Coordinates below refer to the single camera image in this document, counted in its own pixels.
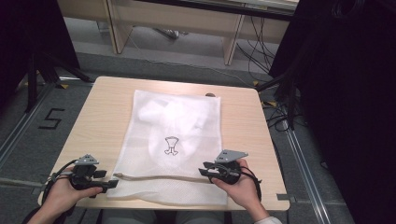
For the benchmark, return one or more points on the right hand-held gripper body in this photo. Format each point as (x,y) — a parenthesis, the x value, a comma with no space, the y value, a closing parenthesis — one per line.
(229,174)

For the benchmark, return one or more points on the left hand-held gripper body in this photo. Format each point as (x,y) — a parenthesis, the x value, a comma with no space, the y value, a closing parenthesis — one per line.
(82,179)

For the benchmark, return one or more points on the white mesh laundry bag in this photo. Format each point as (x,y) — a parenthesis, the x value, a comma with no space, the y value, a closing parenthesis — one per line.
(143,161)

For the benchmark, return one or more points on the person's right hand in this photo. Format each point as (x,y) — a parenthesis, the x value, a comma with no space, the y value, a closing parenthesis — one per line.
(246,191)

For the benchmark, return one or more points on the person's left hand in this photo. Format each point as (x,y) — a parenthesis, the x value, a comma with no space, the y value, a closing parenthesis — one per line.
(62,197)

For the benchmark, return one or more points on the white garment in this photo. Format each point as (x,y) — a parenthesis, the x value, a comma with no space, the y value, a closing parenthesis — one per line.
(183,118)

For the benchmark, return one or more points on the grey tape strip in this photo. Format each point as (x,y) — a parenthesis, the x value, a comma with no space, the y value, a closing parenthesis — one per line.
(285,197)

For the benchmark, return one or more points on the small brown round object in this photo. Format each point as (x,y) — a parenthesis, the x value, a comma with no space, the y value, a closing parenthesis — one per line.
(210,94)

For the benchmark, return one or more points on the black metal stand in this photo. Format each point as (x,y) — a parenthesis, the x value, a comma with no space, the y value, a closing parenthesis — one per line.
(32,84)
(291,102)

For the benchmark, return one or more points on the black curtain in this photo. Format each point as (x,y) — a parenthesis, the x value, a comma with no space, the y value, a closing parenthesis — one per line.
(28,37)
(348,93)

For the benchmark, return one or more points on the light wooden desk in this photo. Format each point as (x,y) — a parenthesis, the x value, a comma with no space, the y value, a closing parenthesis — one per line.
(174,18)

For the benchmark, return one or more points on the metal floor rail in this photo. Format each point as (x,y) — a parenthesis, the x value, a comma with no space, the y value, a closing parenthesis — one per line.
(306,174)
(21,127)

